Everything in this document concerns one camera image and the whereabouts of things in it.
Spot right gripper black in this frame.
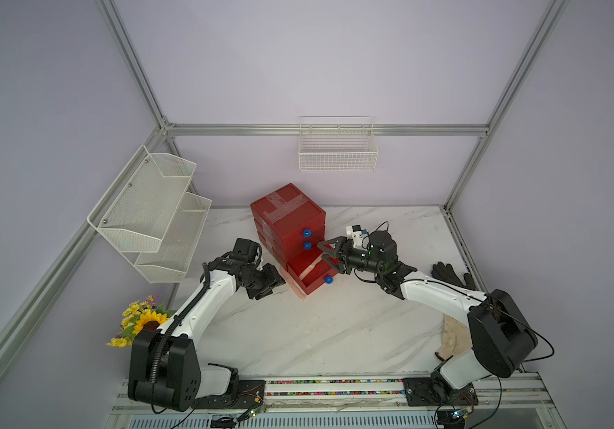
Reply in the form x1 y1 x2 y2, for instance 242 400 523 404
319 237 384 275

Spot pink fruit knife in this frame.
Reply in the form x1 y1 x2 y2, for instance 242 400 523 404
289 282 307 300
299 257 322 280

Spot red drawer cabinet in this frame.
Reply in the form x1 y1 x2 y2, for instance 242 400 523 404
251 183 337 296

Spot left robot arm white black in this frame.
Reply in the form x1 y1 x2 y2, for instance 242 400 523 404
127 239 285 412

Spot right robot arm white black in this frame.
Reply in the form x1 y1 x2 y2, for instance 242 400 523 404
317 231 543 407

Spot black work glove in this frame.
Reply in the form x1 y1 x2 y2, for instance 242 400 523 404
431 262 478 291

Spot yellow artificial flowers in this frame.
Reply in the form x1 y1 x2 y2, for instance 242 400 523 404
106 296 176 349

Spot white mesh two-tier shelf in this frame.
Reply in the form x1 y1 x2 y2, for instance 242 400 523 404
87 146 212 283

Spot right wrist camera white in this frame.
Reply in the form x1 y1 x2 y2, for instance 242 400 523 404
345 225 369 250

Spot white wire wall basket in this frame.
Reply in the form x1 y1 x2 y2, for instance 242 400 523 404
298 116 378 173

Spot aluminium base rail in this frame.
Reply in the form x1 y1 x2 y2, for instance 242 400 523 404
113 372 555 416

